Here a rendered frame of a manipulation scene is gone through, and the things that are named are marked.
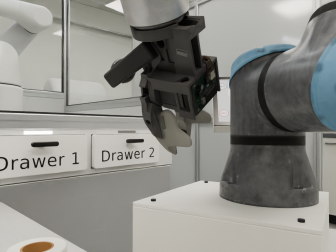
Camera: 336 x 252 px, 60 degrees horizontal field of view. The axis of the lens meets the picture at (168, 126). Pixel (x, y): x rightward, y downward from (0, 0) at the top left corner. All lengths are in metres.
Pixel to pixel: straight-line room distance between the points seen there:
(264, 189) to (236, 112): 0.12
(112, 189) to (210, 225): 0.70
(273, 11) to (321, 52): 1.87
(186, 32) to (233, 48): 2.02
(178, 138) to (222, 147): 1.92
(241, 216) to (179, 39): 0.22
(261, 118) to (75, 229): 0.73
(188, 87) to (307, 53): 0.14
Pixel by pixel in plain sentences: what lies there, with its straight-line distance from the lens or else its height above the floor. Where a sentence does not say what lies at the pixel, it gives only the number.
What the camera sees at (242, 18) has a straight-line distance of 2.36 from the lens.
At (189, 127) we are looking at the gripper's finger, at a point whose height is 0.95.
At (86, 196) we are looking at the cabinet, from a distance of 1.00.
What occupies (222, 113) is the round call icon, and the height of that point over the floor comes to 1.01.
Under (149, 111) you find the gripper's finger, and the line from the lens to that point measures 0.39.
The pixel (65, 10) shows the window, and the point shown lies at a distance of 1.03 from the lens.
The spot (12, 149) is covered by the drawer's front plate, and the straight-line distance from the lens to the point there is 0.87.
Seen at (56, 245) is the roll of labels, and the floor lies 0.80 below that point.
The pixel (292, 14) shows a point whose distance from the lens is 2.14.
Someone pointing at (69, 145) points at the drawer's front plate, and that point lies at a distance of 0.93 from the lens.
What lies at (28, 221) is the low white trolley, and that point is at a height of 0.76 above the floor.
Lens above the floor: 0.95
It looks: 1 degrees up
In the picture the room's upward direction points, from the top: straight up
